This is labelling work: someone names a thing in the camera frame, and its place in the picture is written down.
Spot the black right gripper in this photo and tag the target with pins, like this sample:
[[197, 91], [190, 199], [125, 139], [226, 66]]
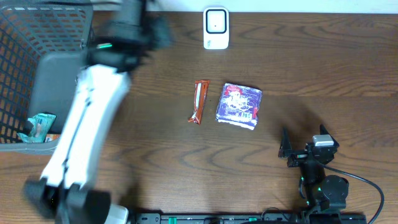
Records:
[[298, 157]]

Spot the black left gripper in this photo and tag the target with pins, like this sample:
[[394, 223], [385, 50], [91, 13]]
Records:
[[158, 32]]

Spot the purple snack packet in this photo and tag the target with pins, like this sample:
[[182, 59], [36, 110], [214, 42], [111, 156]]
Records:
[[239, 106]]

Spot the orange-red snack bar wrapper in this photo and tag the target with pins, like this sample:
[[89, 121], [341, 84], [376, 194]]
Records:
[[201, 90]]

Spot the teal wet wipes packet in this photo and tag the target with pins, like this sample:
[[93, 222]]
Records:
[[41, 124]]

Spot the orange tissue packet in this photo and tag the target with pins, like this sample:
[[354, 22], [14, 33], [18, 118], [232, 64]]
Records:
[[51, 137]]

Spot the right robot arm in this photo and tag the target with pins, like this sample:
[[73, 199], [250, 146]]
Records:
[[325, 194]]

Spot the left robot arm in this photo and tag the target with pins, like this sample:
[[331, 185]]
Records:
[[66, 190]]

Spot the white barcode scanner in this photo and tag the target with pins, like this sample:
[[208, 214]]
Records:
[[215, 28]]

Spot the grey plastic mesh basket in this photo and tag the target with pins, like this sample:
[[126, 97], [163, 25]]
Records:
[[41, 43]]

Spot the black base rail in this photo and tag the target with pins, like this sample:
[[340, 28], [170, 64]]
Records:
[[156, 218]]

